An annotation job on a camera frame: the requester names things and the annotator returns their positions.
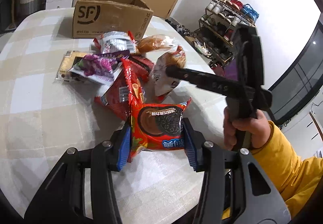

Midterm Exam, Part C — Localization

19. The white red noodle packet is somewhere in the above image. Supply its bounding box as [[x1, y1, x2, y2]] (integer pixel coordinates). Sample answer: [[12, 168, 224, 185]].
[[93, 31, 138, 54]]

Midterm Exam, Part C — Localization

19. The beige cracker packet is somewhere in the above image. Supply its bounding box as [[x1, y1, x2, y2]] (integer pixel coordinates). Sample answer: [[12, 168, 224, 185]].
[[55, 50, 87, 83]]

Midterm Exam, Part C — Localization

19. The SF cardboard box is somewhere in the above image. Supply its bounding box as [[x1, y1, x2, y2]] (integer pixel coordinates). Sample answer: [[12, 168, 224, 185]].
[[72, 0, 154, 40]]

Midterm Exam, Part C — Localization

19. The person's right hand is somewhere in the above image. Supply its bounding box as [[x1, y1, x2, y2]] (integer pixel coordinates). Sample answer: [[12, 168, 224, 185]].
[[223, 107, 271, 150]]

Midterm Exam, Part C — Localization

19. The red wafer roll packet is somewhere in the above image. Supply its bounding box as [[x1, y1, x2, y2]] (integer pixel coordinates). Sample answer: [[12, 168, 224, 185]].
[[94, 57, 150, 121]]

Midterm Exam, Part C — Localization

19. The woven laundry basket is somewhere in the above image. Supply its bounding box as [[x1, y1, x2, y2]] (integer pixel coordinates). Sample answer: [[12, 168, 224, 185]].
[[18, 0, 42, 18]]

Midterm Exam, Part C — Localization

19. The red Oreo cookie packet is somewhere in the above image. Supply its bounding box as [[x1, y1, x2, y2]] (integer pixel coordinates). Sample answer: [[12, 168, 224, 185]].
[[128, 99, 191, 162]]

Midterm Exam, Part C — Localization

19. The bread bun clear bag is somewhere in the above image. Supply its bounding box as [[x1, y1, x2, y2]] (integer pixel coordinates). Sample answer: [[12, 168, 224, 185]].
[[136, 34, 177, 53]]

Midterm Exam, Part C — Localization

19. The wooden shoe rack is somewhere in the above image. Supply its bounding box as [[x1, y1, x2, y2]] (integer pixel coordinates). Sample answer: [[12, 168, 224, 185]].
[[193, 0, 259, 67]]

